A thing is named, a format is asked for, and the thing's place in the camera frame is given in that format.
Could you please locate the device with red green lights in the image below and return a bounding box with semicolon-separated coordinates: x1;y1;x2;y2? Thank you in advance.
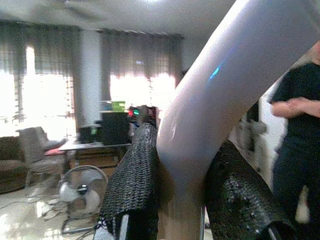
127;105;157;126

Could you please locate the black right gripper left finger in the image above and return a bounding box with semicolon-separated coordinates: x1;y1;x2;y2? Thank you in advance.
98;121;161;240

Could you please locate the person in black shirt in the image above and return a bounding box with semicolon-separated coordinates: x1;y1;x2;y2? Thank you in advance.
269;39;320;227

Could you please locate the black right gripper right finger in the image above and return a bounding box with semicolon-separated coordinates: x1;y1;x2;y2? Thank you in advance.
204;139;297;240

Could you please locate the grey window curtain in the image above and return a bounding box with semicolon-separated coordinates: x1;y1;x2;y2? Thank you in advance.
0;21;81;77
100;30;185;80

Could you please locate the green box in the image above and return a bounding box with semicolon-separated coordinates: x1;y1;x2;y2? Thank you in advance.
100;100;126;113

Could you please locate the grey floor fan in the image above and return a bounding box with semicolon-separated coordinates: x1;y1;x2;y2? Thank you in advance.
57;164;110;235

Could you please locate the black computer case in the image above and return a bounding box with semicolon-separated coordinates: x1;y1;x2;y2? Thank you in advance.
99;111;131;146

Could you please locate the low wooden table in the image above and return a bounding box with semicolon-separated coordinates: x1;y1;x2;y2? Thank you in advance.
58;139;134;177

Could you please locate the brown sofa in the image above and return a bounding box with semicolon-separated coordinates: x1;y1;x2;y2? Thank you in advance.
0;135;28;195

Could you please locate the grey armchair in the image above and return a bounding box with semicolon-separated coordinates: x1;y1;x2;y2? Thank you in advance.
15;126;69;187

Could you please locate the pink long-handled dustpan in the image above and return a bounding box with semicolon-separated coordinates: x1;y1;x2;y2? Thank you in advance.
156;0;320;240

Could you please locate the red cushion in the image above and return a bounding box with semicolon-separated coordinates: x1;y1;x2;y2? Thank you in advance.
43;146;64;157

